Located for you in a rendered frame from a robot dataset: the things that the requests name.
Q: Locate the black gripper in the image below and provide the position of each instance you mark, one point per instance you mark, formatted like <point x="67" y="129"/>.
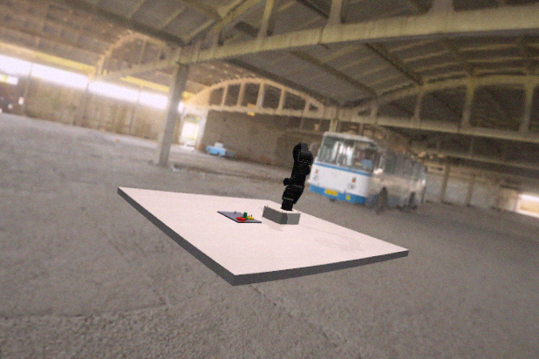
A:
<point x="298" y="188"/>

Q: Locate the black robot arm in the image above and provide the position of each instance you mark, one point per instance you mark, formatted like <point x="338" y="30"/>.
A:
<point x="302" y="159"/>

